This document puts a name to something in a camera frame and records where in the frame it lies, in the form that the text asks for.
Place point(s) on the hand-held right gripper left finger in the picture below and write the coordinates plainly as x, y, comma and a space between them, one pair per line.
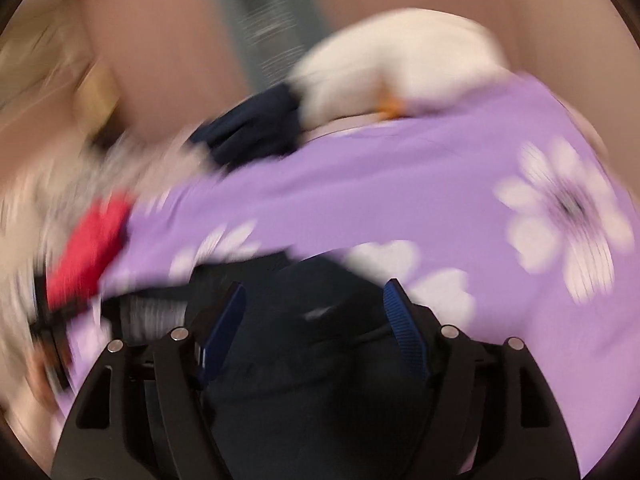
227, 320

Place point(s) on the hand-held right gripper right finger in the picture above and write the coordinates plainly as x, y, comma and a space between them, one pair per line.
405, 330

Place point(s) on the dark navy zip jacket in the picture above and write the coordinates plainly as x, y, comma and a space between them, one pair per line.
310, 385

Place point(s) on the red puffer jacket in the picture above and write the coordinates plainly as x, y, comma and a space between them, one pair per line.
87, 255

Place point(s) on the purple floral bedsheet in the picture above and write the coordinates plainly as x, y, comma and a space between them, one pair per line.
400, 185

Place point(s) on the folded dark navy garment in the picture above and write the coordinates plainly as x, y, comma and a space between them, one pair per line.
250, 130

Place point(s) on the white plush toy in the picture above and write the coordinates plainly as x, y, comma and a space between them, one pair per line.
400, 60

